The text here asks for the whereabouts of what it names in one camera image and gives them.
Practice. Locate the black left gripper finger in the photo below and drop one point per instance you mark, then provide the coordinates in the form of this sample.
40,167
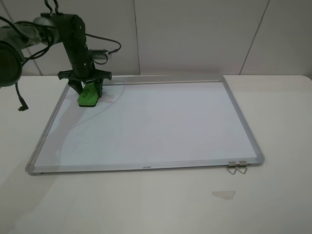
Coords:
98,84

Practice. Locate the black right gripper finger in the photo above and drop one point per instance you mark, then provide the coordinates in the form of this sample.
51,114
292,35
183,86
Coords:
76,85

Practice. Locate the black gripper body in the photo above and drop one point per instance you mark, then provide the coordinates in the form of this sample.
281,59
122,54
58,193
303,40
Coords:
84,76

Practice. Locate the green whiteboard eraser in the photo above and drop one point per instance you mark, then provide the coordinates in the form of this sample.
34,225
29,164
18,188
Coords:
88,97

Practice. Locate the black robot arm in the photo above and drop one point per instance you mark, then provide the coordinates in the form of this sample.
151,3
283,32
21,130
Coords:
50,30

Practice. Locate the aluminium framed whiteboard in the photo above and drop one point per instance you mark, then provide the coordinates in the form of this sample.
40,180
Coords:
147,123

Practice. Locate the left metal hanging clip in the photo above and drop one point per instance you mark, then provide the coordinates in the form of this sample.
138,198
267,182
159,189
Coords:
232,167

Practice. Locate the metal hanging clip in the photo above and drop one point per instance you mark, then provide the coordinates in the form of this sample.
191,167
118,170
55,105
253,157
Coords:
232,167
242,167

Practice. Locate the right metal hanging clip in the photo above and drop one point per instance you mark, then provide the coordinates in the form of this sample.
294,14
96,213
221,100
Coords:
242,167

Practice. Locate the clear tape piece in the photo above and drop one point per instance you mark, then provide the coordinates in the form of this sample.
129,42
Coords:
225,195

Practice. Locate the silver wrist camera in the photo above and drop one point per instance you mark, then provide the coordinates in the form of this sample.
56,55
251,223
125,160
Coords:
99,57

